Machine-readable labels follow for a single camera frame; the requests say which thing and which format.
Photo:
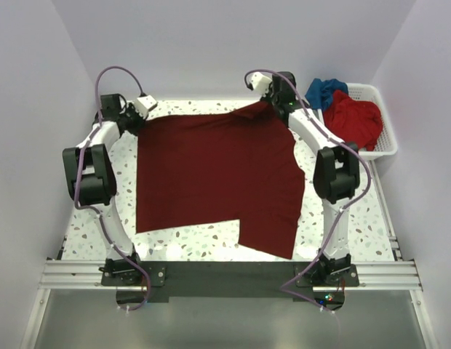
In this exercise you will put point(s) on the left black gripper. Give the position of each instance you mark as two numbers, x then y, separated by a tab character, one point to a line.
141	121

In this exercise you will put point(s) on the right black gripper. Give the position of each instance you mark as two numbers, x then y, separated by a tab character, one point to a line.
267	97

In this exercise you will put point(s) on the dark red t shirt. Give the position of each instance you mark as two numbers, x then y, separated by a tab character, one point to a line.
239	165

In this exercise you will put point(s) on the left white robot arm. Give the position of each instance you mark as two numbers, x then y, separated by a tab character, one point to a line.
91	183

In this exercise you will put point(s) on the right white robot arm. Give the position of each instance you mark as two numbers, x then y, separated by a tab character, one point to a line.
336	177

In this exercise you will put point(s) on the blue t shirt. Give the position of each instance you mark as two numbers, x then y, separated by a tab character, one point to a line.
320	93

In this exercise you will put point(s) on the bright red t shirt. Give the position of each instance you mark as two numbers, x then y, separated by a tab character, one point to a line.
354	121

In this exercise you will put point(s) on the white plastic basket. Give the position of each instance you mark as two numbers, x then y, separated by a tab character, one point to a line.
387	144

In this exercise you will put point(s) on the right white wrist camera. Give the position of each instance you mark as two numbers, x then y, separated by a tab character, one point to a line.
259	83

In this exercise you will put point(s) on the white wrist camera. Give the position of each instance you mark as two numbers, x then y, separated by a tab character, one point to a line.
144	105
259	83

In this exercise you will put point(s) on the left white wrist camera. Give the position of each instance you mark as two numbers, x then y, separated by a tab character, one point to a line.
144	105

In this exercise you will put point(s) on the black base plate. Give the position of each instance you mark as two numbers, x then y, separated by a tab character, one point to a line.
215	279

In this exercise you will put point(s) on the aluminium frame rail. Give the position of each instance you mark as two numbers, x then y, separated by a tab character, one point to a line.
397	275

